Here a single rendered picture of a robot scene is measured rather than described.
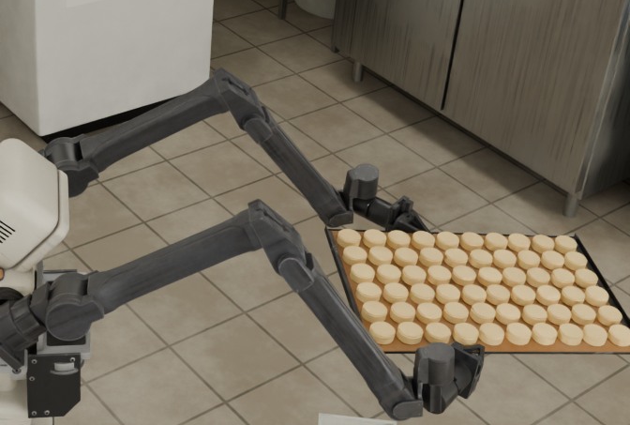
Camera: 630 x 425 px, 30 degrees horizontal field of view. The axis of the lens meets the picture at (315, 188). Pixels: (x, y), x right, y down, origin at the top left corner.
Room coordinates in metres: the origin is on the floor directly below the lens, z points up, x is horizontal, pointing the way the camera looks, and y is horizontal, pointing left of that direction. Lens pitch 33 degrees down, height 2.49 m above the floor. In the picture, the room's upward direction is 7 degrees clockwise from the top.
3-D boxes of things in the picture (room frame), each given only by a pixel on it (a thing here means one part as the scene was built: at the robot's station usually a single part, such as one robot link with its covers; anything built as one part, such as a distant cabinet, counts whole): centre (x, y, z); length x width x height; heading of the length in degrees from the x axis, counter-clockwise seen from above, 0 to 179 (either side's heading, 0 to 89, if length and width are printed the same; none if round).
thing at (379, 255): (2.02, -0.16, 1.01); 0.05 x 0.05 x 0.02
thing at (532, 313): (1.91, -0.48, 0.98); 0.05 x 0.05 x 0.02
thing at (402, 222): (2.16, -0.23, 0.98); 0.09 x 0.07 x 0.07; 60
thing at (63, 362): (1.75, 0.49, 0.93); 0.28 x 0.16 x 0.22; 15
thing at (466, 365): (1.69, -0.30, 0.99); 0.07 x 0.07 x 0.10; 60
